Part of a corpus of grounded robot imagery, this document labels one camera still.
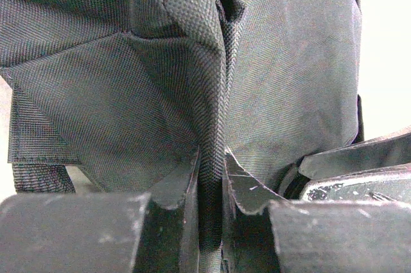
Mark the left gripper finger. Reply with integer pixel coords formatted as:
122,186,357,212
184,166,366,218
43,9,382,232
222,152,410,272
1,152,200,272

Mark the black student backpack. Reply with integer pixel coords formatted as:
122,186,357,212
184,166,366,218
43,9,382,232
1,0,363,272

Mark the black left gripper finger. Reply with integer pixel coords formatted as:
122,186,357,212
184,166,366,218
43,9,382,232
279,131,410,202

